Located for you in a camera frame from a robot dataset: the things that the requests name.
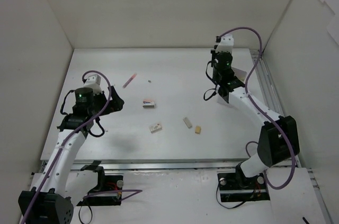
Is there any pink highlighter pen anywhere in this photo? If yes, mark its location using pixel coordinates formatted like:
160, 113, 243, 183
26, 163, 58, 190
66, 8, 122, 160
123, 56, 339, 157
122, 73, 137, 88

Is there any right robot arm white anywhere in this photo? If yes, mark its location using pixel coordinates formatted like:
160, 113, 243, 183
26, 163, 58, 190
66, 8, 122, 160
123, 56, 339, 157
210, 51, 300, 190

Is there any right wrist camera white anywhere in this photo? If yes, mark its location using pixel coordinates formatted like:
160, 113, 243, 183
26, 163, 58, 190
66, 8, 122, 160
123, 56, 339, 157
215, 33, 234, 53

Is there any black cable right base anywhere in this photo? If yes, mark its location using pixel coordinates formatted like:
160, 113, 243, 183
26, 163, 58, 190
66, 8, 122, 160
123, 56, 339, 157
214, 181, 255, 207

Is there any clear divided organizer container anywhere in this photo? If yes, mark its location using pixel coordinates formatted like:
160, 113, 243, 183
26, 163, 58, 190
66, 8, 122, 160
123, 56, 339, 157
217, 67, 247, 106

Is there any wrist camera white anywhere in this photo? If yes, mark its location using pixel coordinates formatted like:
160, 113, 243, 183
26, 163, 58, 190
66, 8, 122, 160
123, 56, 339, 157
215, 33, 234, 53
83, 74, 102, 93

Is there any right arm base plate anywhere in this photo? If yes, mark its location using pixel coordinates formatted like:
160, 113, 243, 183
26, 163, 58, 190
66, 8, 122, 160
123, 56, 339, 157
217, 173, 270, 203

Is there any white worn eraser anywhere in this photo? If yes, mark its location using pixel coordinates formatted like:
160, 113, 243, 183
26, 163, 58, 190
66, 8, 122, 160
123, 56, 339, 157
183, 117, 192, 129

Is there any black cable left base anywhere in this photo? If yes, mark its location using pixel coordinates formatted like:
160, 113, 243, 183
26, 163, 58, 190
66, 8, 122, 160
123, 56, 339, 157
78, 194, 94, 223

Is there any black cable base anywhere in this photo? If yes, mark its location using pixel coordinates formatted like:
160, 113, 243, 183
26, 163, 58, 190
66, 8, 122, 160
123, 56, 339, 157
214, 181, 255, 207
78, 194, 94, 223

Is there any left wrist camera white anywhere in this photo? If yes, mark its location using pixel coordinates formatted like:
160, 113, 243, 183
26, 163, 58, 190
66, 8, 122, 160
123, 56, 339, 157
83, 74, 102, 93

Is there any small tan eraser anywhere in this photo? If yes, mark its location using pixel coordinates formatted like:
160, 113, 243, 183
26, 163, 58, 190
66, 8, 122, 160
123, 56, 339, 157
195, 126, 201, 134

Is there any white eraser red logo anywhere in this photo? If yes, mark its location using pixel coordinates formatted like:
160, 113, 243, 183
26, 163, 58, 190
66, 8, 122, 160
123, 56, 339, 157
149, 123, 163, 133

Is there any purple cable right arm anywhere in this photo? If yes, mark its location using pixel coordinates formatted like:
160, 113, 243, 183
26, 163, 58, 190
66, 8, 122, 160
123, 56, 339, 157
218, 26, 297, 190

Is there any eraser with pink sleeve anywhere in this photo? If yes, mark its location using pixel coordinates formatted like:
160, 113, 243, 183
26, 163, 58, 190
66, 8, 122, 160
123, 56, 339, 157
142, 99, 156, 109

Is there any aluminium rail frame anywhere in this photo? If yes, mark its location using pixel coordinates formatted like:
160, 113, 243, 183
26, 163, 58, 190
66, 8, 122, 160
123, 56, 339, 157
42, 49, 326, 223

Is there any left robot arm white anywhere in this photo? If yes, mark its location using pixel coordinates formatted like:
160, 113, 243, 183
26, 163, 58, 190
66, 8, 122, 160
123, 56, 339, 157
18, 83, 124, 223

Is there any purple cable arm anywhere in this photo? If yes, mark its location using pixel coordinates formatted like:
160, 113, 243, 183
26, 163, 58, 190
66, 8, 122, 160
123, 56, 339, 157
218, 26, 297, 190
20, 70, 144, 224

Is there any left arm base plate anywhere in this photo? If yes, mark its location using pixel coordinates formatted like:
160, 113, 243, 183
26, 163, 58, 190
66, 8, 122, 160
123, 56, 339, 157
77, 174, 123, 207

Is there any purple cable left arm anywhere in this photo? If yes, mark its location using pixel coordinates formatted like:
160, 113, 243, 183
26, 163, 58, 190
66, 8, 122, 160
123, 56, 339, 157
20, 70, 144, 224

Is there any black object bottom right corner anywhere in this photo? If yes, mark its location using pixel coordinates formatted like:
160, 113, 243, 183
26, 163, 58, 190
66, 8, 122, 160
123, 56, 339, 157
302, 217, 310, 224

